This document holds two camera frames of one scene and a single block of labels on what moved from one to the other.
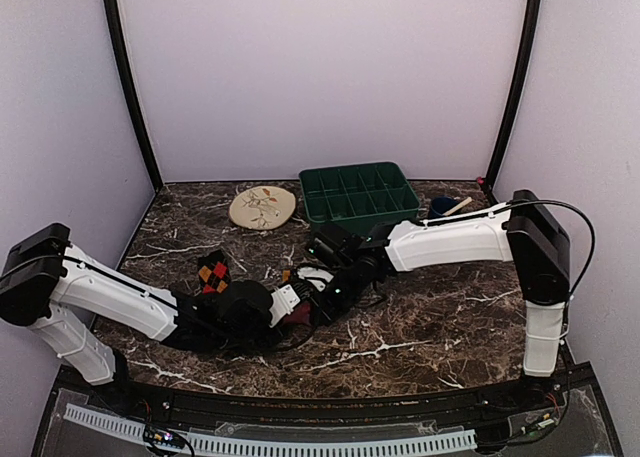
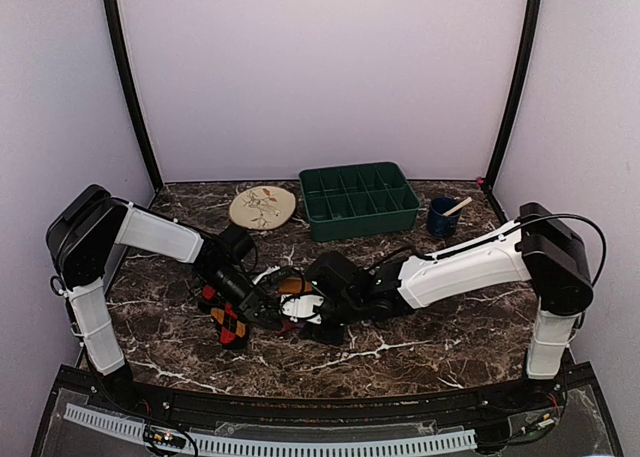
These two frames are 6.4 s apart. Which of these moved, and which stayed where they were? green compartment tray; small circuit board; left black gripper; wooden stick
Moved: left black gripper
Stayed: green compartment tray; wooden stick; small circuit board
